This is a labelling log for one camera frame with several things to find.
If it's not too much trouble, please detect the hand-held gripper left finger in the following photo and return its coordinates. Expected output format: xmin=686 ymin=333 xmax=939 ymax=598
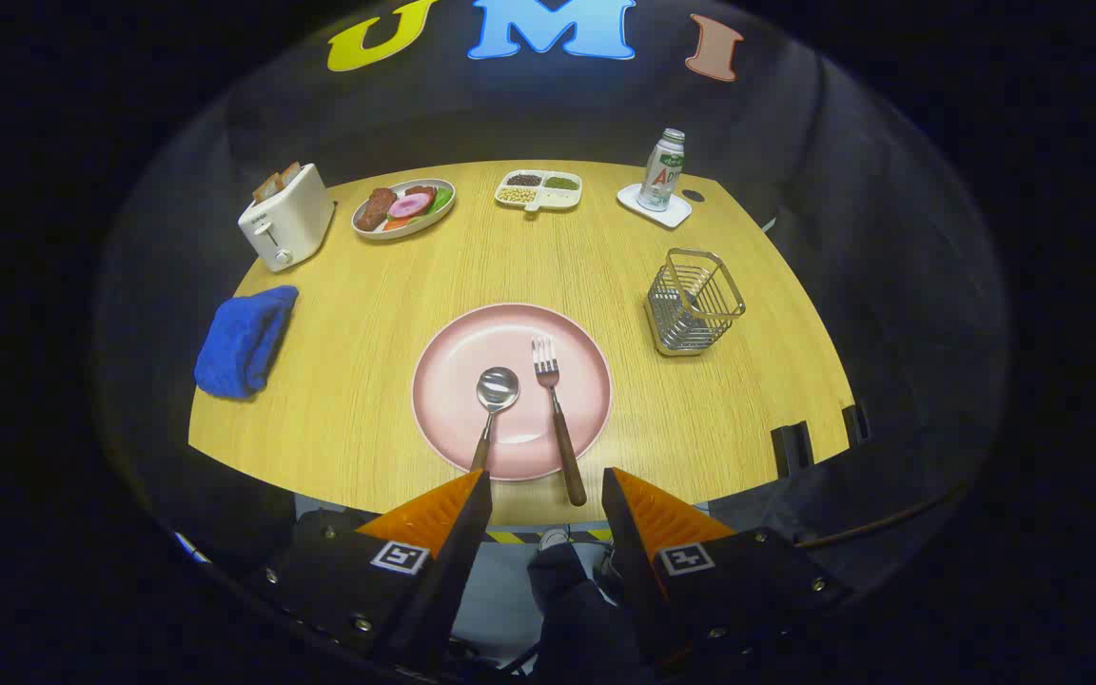
xmin=253 ymin=469 xmax=495 ymax=672

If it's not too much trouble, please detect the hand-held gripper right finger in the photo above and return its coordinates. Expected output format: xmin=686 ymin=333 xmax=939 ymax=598
xmin=601 ymin=467 xmax=853 ymax=672

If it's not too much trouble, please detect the metal fork wooden handle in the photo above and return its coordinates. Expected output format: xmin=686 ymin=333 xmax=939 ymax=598
xmin=532 ymin=335 xmax=588 ymax=507

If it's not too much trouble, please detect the metal spoon wooden handle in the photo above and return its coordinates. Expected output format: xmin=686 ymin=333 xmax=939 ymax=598
xmin=469 ymin=366 xmax=521 ymax=474

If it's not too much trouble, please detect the yellow black hazard tape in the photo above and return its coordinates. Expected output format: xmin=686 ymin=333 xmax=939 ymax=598
xmin=486 ymin=529 xmax=614 ymax=545

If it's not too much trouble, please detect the person's leg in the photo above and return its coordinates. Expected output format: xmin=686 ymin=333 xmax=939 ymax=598
xmin=527 ymin=529 xmax=646 ymax=682

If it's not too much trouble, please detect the pink round plate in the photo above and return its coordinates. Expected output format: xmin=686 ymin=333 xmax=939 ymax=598
xmin=411 ymin=303 xmax=614 ymax=481

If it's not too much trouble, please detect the blue folded cloth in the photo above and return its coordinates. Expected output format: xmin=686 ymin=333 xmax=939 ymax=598
xmin=194 ymin=285 xmax=300 ymax=400

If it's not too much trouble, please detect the white oval food plate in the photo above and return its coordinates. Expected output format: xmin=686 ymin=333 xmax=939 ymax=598
xmin=351 ymin=178 xmax=457 ymax=241

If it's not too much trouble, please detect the white square coaster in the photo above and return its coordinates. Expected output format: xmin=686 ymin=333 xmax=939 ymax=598
xmin=616 ymin=183 xmax=693 ymax=229

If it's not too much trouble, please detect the large brown meat piece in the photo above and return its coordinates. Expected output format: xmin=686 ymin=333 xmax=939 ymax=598
xmin=356 ymin=187 xmax=399 ymax=232

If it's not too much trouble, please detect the white divided tray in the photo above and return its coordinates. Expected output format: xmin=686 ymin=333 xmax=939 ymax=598
xmin=495 ymin=169 xmax=583 ymax=213

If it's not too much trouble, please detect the white toaster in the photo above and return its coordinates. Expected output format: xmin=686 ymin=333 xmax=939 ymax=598
xmin=237 ymin=163 xmax=336 ymax=273

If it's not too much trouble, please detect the white drink bottle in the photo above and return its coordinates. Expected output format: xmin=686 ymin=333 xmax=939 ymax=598
xmin=636 ymin=128 xmax=687 ymax=212

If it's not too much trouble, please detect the metal wire cutlery basket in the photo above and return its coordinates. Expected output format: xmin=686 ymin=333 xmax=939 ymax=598
xmin=645 ymin=248 xmax=747 ymax=358

